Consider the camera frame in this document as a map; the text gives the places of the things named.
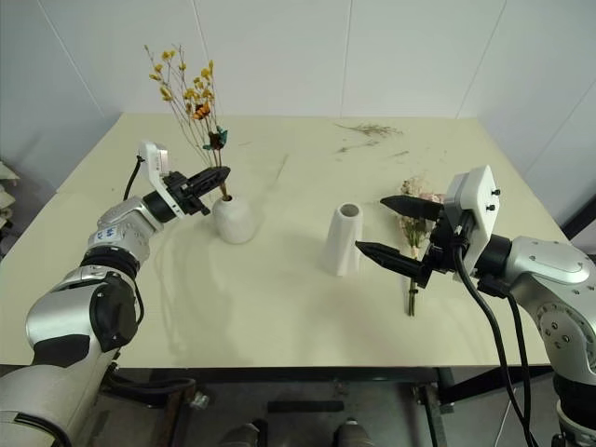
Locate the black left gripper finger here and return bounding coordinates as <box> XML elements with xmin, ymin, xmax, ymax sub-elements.
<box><xmin>190</xmin><ymin>170</ymin><xmax>231</xmax><ymax>197</ymax></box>
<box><xmin>185</xmin><ymin>165</ymin><xmax>232</xmax><ymax>188</ymax></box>

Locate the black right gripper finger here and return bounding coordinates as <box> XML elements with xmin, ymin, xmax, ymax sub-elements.
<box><xmin>355</xmin><ymin>240</ymin><xmax>433</xmax><ymax>289</ymax></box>
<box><xmin>379</xmin><ymin>195</ymin><xmax>443</xmax><ymax>220</ymax></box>

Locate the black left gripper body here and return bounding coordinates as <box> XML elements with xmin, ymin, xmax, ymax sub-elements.
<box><xmin>162</xmin><ymin>170</ymin><xmax>210</xmax><ymax>217</ymax></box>

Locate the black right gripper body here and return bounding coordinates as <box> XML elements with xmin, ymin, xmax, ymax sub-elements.
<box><xmin>425</xmin><ymin>204</ymin><xmax>472</xmax><ymax>284</ymax></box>

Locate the yellow dried flower bundle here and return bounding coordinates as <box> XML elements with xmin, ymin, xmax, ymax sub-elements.
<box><xmin>142</xmin><ymin>44</ymin><xmax>232</xmax><ymax>203</ymax></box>

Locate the round white ceramic vase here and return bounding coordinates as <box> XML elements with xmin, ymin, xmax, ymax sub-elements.
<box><xmin>211</xmin><ymin>195</ymin><xmax>257</xmax><ymax>245</ymax></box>

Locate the tall white faceted vase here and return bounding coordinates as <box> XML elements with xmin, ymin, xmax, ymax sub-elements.
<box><xmin>318</xmin><ymin>202</ymin><xmax>365</xmax><ymax>278</ymax></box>

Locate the pale pink flower bouquet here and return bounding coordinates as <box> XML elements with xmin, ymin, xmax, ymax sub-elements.
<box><xmin>399</xmin><ymin>175</ymin><xmax>446</xmax><ymax>318</ymax></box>

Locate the small dried grass sprig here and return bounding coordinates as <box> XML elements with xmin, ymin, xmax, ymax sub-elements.
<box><xmin>336</xmin><ymin>141</ymin><xmax>381</xmax><ymax>155</ymax></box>

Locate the large dried grass sprig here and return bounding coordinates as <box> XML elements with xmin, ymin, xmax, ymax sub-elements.
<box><xmin>333</xmin><ymin>121</ymin><xmax>404</xmax><ymax>139</ymax></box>

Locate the pale clutter pile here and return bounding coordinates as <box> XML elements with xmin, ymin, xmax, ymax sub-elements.
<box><xmin>0</xmin><ymin>157</ymin><xmax>22</xmax><ymax>235</ymax></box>

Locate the dark rounded shape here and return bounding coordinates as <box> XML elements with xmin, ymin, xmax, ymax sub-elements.
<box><xmin>332</xmin><ymin>417</ymin><xmax>374</xmax><ymax>447</ymax></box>
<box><xmin>220</xmin><ymin>418</ymin><xmax>269</xmax><ymax>447</ymax></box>

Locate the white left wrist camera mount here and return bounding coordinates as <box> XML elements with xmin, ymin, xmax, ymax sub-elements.
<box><xmin>137</xmin><ymin>141</ymin><xmax>188</xmax><ymax>220</ymax></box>

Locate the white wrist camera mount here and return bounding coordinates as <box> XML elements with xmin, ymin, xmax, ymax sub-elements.
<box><xmin>137</xmin><ymin>141</ymin><xmax>188</xmax><ymax>220</ymax></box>
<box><xmin>441</xmin><ymin>164</ymin><xmax>504</xmax><ymax>277</ymax></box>

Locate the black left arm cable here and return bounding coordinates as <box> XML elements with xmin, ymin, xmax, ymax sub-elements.
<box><xmin>123</xmin><ymin>155</ymin><xmax>146</xmax><ymax>202</ymax></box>

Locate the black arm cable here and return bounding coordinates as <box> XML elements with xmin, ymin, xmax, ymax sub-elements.
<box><xmin>483</xmin><ymin>274</ymin><xmax>541</xmax><ymax>447</ymax></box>
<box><xmin>123</xmin><ymin>155</ymin><xmax>146</xmax><ymax>202</ymax></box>
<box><xmin>452</xmin><ymin>244</ymin><xmax>525</xmax><ymax>447</ymax></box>

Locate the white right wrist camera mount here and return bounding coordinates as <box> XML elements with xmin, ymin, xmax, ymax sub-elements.
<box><xmin>441</xmin><ymin>164</ymin><xmax>504</xmax><ymax>277</ymax></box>

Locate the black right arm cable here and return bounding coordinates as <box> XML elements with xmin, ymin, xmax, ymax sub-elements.
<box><xmin>483</xmin><ymin>274</ymin><xmax>541</xmax><ymax>447</ymax></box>
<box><xmin>452</xmin><ymin>244</ymin><xmax>525</xmax><ymax>447</ymax></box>

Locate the black metal table frame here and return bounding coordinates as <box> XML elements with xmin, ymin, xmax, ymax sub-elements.
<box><xmin>110</xmin><ymin>365</ymin><xmax>556</xmax><ymax>420</ymax></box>

